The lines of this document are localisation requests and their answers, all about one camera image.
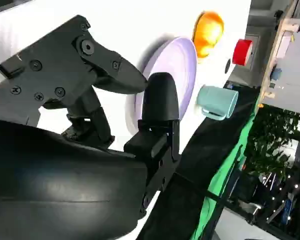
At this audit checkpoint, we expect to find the green leafy plant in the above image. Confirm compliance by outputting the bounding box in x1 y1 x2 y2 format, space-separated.
244 104 300 181

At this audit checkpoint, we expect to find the wooden board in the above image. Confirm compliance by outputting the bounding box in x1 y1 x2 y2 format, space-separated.
259 0 300 107

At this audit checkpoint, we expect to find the pale green mug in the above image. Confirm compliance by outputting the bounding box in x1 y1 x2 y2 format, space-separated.
195 85 240 120

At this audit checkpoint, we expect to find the black strap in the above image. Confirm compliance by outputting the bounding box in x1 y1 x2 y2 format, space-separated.
174 171 255 224

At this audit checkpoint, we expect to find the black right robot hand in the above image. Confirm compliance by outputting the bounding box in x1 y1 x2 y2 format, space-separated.
0 14 181 240

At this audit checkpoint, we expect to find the green cloth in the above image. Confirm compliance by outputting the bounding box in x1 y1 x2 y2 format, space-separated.
189 99 264 240

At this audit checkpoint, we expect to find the black cloth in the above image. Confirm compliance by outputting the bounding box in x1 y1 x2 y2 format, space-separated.
137 82 262 240

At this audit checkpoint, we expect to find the lilac plate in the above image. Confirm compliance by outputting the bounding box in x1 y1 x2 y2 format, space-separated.
124 36 198 137

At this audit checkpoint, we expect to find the red cylinder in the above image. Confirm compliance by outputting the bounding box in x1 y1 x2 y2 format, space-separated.
231 38 253 66

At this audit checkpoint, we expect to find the orange and white bread roll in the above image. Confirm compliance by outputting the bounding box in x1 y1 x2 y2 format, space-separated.
191 10 225 59

